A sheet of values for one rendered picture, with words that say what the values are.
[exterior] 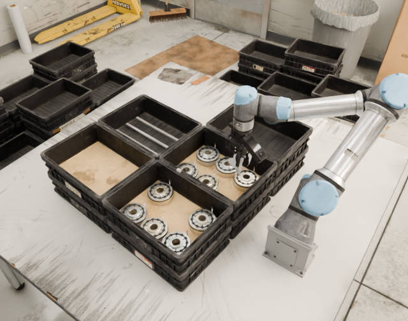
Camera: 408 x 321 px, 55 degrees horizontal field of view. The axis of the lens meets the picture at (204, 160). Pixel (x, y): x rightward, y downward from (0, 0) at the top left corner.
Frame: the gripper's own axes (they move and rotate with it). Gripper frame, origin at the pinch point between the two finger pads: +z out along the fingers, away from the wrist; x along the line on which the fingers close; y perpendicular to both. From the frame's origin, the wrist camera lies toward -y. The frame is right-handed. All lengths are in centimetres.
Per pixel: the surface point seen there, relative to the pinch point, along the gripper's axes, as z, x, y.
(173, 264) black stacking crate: 7.8, 46.6, -5.0
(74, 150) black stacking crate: 8, 32, 70
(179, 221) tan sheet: 10.9, 30.1, 7.5
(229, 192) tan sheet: 10.9, 5.5, 2.5
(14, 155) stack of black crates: 67, 29, 162
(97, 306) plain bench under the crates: 24, 69, 11
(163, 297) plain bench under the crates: 24, 52, -4
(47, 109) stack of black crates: 45, -1, 159
